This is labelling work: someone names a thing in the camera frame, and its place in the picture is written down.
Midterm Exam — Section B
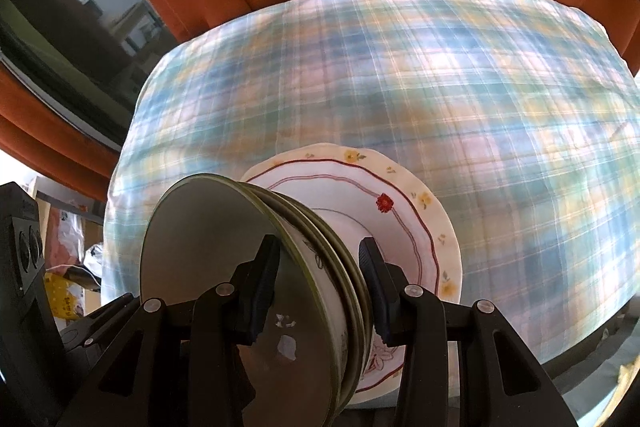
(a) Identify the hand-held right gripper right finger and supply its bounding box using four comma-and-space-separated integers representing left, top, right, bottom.
357, 237, 581, 427

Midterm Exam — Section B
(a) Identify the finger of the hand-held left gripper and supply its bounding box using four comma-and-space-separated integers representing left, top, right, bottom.
59, 293, 142, 374

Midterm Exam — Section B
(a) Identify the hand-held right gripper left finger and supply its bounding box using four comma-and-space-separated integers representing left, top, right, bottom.
62, 234, 282, 427

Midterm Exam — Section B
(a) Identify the small red-rimmed plate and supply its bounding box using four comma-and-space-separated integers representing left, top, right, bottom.
245, 157, 442, 391

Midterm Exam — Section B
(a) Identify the scalloped plate with yellow flowers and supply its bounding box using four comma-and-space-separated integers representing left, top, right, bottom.
240, 142, 462, 408

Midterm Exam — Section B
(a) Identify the yellow bag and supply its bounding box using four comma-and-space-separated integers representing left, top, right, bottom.
44, 271, 102, 322

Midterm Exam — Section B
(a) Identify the pink and white plastic bag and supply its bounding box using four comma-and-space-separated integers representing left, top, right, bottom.
49, 206, 87, 269

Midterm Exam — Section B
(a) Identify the plaid tablecloth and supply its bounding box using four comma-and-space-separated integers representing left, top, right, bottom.
102, 0, 640, 414

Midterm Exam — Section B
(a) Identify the glass window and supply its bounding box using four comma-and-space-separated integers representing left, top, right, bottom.
0, 0, 182, 148

